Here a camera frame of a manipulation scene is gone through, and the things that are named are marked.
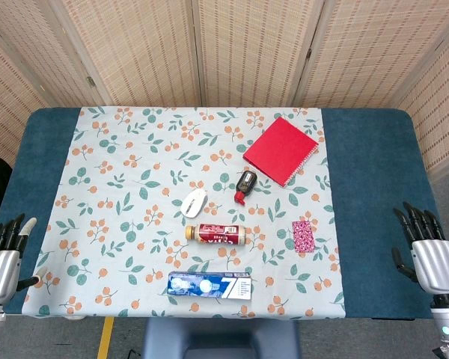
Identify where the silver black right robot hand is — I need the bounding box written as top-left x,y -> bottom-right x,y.
391,201 -> 449,296

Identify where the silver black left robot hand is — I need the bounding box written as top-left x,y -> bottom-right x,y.
0,213 -> 48,306

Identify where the magenta white patterned card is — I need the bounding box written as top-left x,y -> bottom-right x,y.
291,220 -> 316,254

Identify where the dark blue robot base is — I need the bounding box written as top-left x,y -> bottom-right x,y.
142,317 -> 301,359

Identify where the blue table cover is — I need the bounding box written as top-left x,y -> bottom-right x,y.
0,107 -> 441,321

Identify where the yellow floor tape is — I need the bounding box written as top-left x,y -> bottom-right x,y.
97,316 -> 115,359

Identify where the floral print tablecloth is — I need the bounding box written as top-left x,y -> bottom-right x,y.
21,106 -> 347,320

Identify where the red spiral notebook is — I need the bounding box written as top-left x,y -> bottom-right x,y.
242,116 -> 320,188

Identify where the white computer mouse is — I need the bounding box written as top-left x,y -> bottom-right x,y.
181,188 -> 207,218

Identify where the black ink bottle red cap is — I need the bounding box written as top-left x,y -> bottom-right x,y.
233,170 -> 258,206

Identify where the blue white toothpaste box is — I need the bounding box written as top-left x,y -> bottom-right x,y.
167,271 -> 253,301

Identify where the red Costa coffee bottle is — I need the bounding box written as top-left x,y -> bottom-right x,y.
184,223 -> 247,247

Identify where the woven bamboo folding screen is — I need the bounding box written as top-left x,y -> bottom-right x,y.
0,0 -> 449,180

